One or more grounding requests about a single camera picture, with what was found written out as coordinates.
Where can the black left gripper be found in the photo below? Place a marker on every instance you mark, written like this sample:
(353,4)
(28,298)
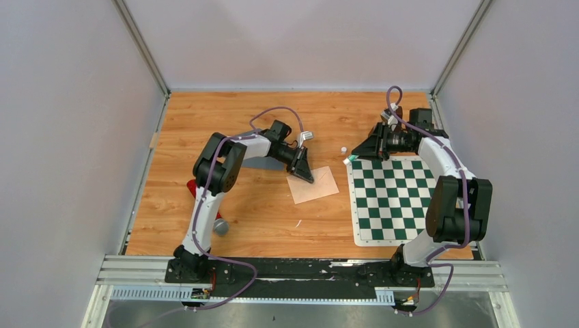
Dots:
(300,168)

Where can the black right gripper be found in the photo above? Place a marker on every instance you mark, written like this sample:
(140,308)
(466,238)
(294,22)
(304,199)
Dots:
(375,145)

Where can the cream pink envelope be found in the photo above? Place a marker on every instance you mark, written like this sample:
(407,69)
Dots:
(324,185)

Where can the green white glue stick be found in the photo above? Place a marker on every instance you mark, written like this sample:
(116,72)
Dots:
(350,159)

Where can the grey envelope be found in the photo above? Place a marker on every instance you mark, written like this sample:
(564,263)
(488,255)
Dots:
(262,160)

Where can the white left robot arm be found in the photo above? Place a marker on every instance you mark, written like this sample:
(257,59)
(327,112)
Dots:
(216,172)

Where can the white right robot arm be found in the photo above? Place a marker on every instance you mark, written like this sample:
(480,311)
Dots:
(459,209)

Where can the green white chessboard mat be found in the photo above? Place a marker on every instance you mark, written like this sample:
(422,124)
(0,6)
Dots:
(389,200)

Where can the red microphone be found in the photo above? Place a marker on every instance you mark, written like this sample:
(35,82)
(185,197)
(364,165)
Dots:
(220,226)

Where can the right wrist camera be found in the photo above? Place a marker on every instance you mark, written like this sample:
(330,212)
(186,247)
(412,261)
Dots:
(389,119)

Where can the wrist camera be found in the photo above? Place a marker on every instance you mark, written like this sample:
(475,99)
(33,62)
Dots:
(303,137)
(389,119)

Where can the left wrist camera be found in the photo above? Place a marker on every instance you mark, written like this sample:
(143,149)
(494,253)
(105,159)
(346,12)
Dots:
(303,137)

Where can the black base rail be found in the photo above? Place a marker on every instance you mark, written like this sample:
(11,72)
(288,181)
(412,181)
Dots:
(295,278)

